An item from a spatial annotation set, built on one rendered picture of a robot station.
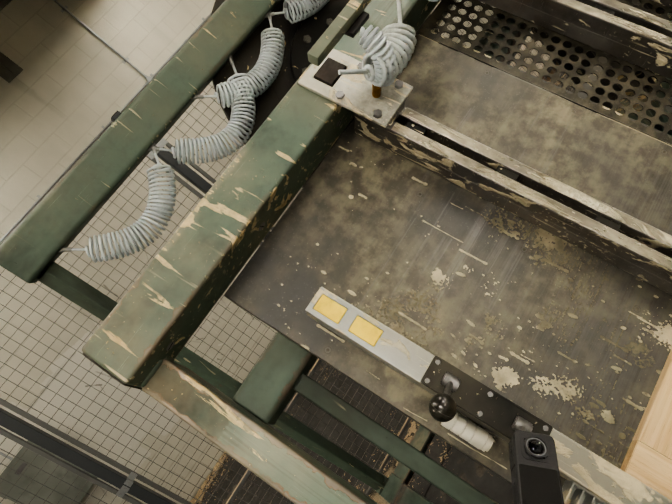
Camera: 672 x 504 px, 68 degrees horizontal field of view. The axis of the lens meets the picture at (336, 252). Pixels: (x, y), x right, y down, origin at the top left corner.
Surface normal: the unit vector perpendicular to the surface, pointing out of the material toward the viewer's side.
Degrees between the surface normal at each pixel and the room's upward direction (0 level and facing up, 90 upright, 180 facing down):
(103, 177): 90
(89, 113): 90
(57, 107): 90
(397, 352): 57
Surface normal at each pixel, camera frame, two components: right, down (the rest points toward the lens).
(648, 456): -0.06, -0.36
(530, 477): 0.02, -0.74
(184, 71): 0.40, -0.04
